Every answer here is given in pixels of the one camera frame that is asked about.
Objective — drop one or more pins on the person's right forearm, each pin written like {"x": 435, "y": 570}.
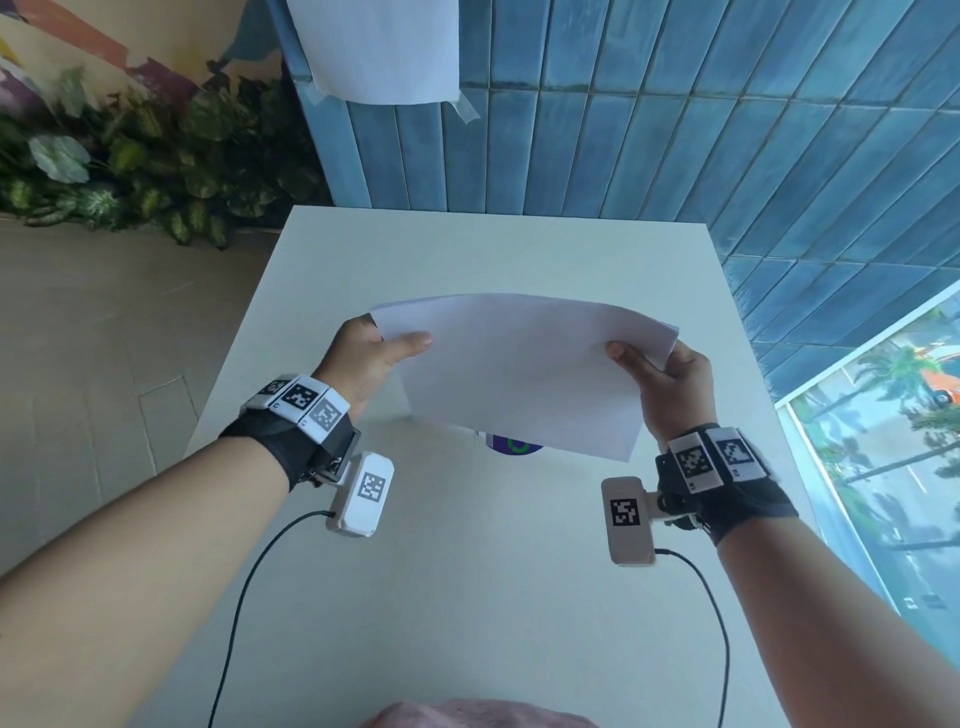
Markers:
{"x": 840, "y": 622}

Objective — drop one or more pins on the wrist marker band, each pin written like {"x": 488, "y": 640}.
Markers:
{"x": 300, "y": 424}
{"x": 712, "y": 472}

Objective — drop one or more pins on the person's pink clothing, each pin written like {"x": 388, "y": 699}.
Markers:
{"x": 480, "y": 714}

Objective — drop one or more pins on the purple round sticker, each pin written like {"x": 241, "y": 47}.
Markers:
{"x": 516, "y": 446}

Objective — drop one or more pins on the white taped wall paper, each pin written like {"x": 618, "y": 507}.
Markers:
{"x": 375, "y": 45}

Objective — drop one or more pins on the person's right thumb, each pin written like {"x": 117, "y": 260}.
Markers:
{"x": 630, "y": 358}

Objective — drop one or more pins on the person's right hand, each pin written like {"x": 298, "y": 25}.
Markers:
{"x": 679, "y": 390}

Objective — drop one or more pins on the white square table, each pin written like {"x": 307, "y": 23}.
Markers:
{"x": 480, "y": 480}

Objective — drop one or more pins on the person's left hand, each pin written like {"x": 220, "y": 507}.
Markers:
{"x": 360, "y": 367}

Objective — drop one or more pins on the green leafy plants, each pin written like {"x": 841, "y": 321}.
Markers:
{"x": 142, "y": 161}

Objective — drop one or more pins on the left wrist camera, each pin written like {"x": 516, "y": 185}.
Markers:
{"x": 364, "y": 495}

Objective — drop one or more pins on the white paper sheet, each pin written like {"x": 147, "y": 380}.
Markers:
{"x": 525, "y": 367}

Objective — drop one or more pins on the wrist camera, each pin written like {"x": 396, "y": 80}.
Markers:
{"x": 626, "y": 521}
{"x": 364, "y": 495}

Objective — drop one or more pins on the person's left forearm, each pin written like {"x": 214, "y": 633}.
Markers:
{"x": 120, "y": 577}

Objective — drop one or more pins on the right wrist marker band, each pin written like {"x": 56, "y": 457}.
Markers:
{"x": 712, "y": 472}

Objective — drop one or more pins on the person's left thumb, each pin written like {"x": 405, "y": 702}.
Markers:
{"x": 405, "y": 347}

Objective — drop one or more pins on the left wrist marker band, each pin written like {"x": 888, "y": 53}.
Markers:
{"x": 300, "y": 424}

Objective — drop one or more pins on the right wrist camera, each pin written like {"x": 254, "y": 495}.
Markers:
{"x": 626, "y": 521}

